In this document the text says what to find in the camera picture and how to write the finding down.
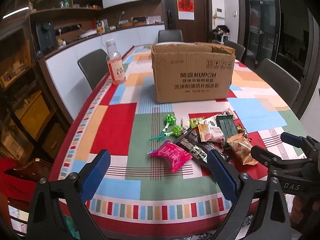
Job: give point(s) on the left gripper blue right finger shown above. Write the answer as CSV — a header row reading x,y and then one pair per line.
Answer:
x,y
226,176

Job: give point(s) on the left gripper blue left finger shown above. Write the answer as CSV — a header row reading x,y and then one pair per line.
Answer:
x,y
92,174

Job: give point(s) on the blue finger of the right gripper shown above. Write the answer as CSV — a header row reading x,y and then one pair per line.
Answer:
x,y
269,159
307,144

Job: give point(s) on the brown crinkled snack packet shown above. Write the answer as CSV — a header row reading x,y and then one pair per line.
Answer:
x,y
241,146

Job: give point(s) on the white orange Denmark snack packet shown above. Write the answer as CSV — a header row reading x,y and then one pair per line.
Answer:
x,y
211,133

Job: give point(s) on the pink snack packet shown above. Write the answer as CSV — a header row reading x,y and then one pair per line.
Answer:
x,y
176,155

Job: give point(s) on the right hand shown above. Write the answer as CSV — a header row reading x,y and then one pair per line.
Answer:
x,y
299,205

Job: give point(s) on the gold foil wrapped candy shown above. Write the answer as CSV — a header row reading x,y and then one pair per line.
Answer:
x,y
243,131

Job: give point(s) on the dark chair right near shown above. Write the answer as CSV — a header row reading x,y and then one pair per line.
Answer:
x,y
286,85

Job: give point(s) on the dark chair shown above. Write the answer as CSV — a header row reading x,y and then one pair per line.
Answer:
x,y
286,85
239,49
94,67

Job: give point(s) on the black long snack packet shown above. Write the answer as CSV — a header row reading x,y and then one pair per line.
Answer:
x,y
191,142

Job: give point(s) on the dark green snack bar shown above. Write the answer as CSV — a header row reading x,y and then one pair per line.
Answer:
x,y
228,127

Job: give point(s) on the white red flat snack packet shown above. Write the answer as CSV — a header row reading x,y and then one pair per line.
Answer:
x,y
211,121

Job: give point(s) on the yellow green candy packet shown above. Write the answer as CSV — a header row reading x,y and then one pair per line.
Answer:
x,y
195,121

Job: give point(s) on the lower green lollipop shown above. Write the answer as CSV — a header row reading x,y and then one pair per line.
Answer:
x,y
177,131

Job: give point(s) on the green lollipop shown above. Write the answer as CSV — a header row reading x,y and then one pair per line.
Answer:
x,y
177,131
169,121

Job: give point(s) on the clear wrapped white candy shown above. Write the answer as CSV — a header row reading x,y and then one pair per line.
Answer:
x,y
185,122

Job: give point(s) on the upper green lollipop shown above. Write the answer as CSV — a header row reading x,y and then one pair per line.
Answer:
x,y
169,121

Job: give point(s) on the dark chair right far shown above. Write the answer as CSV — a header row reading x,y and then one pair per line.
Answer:
x,y
239,49

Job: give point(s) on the brown cardboard box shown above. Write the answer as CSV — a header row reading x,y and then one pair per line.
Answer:
x,y
191,71

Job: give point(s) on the dark chair left side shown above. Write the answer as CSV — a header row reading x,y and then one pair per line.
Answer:
x,y
94,67

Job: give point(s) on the black glass sliding door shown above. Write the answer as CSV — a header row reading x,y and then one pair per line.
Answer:
x,y
263,31

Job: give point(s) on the pink drink bottle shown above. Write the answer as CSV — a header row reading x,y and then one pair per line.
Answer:
x,y
115,63

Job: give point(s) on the dark wooden door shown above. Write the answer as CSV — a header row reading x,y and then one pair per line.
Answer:
x,y
192,31

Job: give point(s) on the dark chair far end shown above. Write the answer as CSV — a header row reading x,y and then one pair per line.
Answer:
x,y
170,36

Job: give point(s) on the red fu door poster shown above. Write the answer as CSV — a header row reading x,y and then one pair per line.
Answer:
x,y
185,10

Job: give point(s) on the black wall appliance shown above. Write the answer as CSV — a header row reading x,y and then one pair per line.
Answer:
x,y
45,35

